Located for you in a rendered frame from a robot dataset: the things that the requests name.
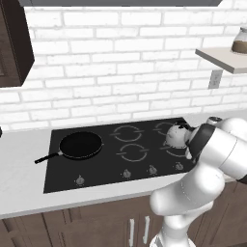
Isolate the glass jar with brown contents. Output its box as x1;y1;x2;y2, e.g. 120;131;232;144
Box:
231;26;247;55

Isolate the grey range hood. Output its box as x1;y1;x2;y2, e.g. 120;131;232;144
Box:
17;0;224;8

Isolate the black frying pan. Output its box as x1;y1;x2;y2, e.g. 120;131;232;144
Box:
34;130;105;165

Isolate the grey wall outlet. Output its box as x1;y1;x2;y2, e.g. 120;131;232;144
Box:
207;69;224;91

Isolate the pale wall shelf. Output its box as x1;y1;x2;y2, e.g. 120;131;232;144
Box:
194;46;247;75

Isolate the dark brown cupboard door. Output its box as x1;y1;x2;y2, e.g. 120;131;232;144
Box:
137;196;167;247
189;180;247;247
0;212;49;247
61;198;140;247

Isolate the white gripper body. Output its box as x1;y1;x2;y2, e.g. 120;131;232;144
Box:
164;124;191;151

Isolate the black glass hob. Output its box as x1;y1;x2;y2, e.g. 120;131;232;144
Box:
42;117;198;194

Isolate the white cupboard handle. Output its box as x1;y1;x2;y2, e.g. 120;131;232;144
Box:
127;218;136;247
142;215;151;246

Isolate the dark brown wall cabinet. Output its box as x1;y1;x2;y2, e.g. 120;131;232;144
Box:
0;0;36;88

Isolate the grey metal kettle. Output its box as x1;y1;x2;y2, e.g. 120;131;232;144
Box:
206;116;224;126

